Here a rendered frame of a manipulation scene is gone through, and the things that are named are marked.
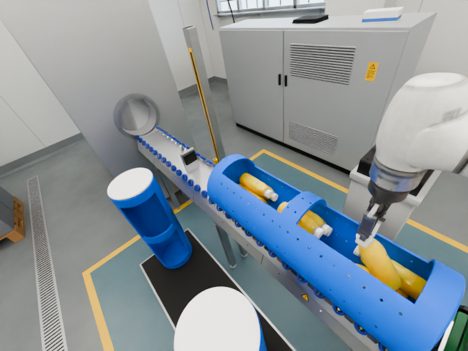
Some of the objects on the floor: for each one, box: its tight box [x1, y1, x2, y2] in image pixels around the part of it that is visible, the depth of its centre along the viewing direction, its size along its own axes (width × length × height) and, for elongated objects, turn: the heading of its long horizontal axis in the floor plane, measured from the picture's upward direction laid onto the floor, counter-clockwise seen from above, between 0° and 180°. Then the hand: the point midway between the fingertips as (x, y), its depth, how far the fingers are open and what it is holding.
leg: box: [155, 167, 181, 210], centre depth 231 cm, size 6×6×63 cm
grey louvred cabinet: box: [219, 12, 437, 175], centre depth 269 cm, size 54×215×145 cm, turn 51°
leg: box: [215, 223, 236, 268], centre depth 170 cm, size 6×6×63 cm
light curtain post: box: [182, 26, 226, 163], centre depth 179 cm, size 6×6×170 cm
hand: (367, 232), depth 59 cm, fingers closed on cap, 4 cm apart
